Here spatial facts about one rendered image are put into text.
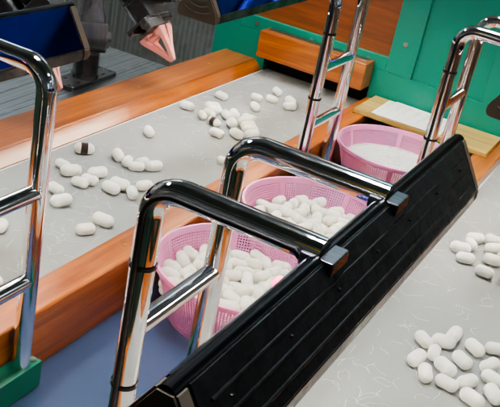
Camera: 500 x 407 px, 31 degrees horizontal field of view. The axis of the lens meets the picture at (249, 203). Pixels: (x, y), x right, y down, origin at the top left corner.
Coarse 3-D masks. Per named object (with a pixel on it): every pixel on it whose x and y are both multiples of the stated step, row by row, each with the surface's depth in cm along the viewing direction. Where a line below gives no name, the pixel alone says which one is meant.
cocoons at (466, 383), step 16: (464, 240) 164; (480, 240) 165; (496, 240) 166; (464, 256) 157; (496, 256) 159; (480, 272) 154; (416, 336) 131; (432, 336) 131; (448, 336) 131; (416, 352) 125; (432, 352) 127; (480, 352) 130; (496, 352) 132; (448, 368) 124; (464, 368) 127; (480, 368) 127; (496, 368) 127; (448, 384) 121; (464, 384) 122; (496, 384) 124; (464, 400) 120; (480, 400) 118; (496, 400) 120
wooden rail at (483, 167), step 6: (498, 144) 214; (492, 150) 208; (498, 150) 209; (474, 156) 203; (486, 156) 204; (492, 156) 205; (498, 156) 206; (474, 162) 199; (480, 162) 199; (486, 162) 200; (492, 162) 201; (498, 162) 207; (474, 168) 195; (480, 168) 196; (486, 168) 197; (492, 168) 201; (480, 174) 192; (486, 174) 197; (480, 180) 191
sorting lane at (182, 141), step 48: (192, 96) 210; (240, 96) 217; (96, 144) 175; (144, 144) 179; (192, 144) 184; (0, 192) 149; (48, 192) 152; (96, 192) 156; (144, 192) 159; (0, 240) 135; (48, 240) 138; (96, 240) 141
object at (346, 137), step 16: (352, 128) 204; (368, 128) 207; (384, 128) 208; (352, 144) 205; (400, 144) 208; (416, 144) 207; (352, 160) 190; (368, 160) 186; (384, 176) 187; (400, 176) 186
